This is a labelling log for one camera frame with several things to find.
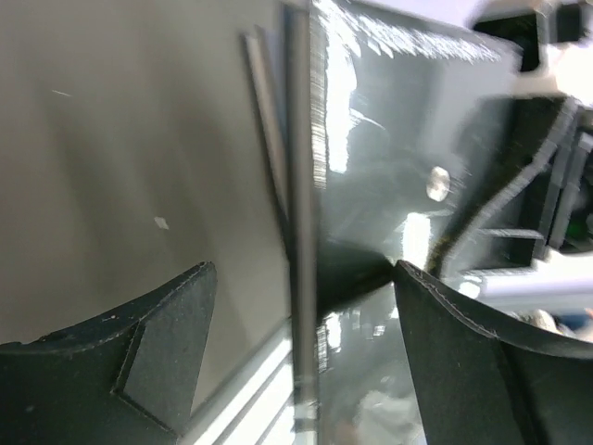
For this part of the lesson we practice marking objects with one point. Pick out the aluminium mounting rail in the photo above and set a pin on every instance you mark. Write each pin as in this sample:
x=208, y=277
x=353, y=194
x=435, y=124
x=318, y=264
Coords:
x=255, y=401

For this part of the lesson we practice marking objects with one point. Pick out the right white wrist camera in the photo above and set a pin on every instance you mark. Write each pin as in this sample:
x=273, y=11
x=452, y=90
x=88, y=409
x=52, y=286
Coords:
x=556, y=42

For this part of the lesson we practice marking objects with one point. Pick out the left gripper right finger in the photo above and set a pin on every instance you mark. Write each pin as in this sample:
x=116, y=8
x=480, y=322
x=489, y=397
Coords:
x=484, y=377

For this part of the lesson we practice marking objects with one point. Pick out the black glossy book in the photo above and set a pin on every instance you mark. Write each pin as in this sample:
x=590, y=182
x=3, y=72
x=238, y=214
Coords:
x=378, y=128

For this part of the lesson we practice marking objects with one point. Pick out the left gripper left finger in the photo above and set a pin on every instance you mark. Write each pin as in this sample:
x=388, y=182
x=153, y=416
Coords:
x=126, y=376

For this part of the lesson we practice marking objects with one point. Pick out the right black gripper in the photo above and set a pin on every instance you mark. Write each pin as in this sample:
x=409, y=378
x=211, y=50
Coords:
x=507, y=219

